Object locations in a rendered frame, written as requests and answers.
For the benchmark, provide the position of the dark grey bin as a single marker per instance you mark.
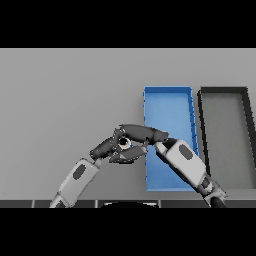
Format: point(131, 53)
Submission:
point(226, 133)

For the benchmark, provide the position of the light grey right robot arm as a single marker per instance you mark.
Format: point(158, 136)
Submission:
point(186, 163)

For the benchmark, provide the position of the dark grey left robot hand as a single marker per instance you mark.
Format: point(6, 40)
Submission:
point(104, 148)

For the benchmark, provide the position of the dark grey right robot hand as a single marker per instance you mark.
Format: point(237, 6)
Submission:
point(143, 132)

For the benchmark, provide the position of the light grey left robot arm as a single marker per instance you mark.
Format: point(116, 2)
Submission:
point(77, 178)

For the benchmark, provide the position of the blue bin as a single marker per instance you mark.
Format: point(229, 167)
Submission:
point(168, 110)

